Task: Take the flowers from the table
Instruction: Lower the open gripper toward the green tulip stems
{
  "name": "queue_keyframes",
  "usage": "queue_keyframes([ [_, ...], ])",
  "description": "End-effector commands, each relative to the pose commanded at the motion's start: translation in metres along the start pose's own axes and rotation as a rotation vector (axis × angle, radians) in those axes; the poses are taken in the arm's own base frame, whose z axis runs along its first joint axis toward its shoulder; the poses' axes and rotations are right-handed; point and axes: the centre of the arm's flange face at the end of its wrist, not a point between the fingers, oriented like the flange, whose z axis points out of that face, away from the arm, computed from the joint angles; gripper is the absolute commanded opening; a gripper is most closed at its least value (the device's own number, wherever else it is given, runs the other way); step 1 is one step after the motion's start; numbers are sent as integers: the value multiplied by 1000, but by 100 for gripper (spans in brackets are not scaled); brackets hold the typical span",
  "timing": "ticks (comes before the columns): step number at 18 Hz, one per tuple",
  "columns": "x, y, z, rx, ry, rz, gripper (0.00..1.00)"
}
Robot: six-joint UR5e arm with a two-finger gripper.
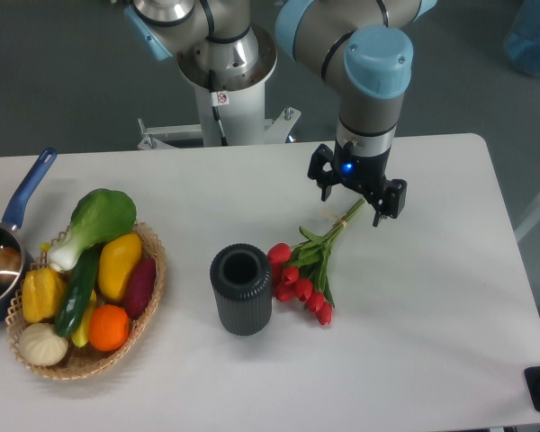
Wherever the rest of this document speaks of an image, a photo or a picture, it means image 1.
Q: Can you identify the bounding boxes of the yellow banana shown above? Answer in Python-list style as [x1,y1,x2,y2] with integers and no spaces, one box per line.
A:
[71,291,97,348]

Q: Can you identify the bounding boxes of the brown meat patty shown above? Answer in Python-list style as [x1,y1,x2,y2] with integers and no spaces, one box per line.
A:
[0,247,22,284]

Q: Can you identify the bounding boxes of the yellow bell pepper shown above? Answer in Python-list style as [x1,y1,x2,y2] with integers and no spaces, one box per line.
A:
[22,267,66,323]

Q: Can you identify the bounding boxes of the white steamed bun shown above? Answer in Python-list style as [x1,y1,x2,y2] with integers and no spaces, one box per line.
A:
[19,323,68,366]

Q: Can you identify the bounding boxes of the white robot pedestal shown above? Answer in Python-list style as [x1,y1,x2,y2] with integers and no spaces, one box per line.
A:
[138,23,302,150]

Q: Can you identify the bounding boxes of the black cable on pedestal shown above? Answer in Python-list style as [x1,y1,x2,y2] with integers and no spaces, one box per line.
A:
[208,69,230,147]

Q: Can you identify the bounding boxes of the dark grey ribbed vase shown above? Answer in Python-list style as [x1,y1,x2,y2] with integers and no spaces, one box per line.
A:
[210,243,273,336]

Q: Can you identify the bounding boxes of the purple sweet potato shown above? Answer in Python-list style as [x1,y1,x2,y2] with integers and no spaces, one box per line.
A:
[122,257,157,319]

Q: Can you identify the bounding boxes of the blue handled saucepan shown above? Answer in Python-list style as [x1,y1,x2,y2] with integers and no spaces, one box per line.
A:
[0,148,58,321]

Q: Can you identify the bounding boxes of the green bok choy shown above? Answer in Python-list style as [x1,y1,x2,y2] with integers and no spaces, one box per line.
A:
[47,188,137,272]

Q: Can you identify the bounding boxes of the red tulip bouquet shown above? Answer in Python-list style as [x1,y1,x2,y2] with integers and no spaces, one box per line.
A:
[266,199,365,326]

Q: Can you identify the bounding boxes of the yellow mango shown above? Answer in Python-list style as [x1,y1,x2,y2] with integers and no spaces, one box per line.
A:
[97,231,142,302]

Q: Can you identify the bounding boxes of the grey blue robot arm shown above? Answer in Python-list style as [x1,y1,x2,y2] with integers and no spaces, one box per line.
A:
[124,1,432,220]

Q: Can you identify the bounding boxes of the woven wicker basket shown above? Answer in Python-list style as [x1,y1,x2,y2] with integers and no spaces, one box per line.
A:
[4,221,167,380]

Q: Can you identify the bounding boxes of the green cucumber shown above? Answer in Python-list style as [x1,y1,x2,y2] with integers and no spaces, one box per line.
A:
[54,246,102,338]

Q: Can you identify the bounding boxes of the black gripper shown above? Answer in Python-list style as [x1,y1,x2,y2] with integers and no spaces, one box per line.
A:
[307,141,407,227]

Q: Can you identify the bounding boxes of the orange fruit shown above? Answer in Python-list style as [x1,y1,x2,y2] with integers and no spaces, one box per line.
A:
[89,304,130,352]

